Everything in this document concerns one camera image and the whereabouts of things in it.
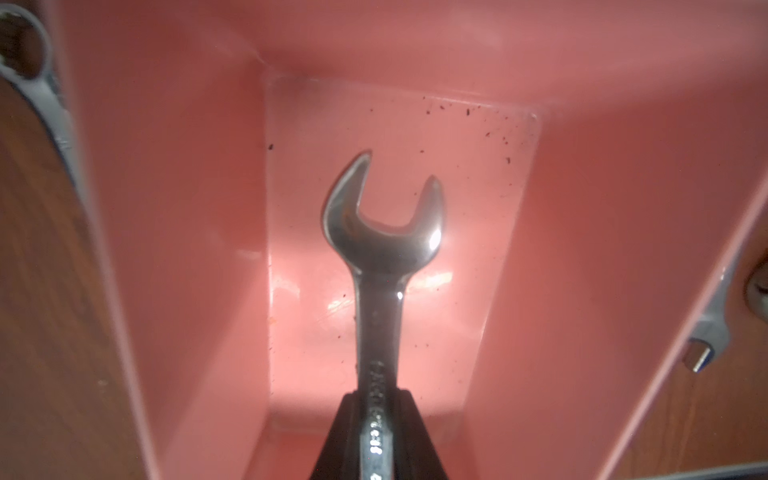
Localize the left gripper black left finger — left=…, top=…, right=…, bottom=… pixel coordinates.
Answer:
left=309, top=391, right=363, bottom=480

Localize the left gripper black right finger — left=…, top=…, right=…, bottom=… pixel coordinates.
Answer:
left=394, top=389, right=448, bottom=480

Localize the short silver combination wrench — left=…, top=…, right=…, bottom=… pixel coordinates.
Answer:
left=322, top=150, right=445, bottom=479

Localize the large silver combination wrench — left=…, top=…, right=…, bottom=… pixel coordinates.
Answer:
left=682, top=263, right=735, bottom=373

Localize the pink plastic storage box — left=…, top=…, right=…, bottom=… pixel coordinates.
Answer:
left=44, top=1, right=767, bottom=479

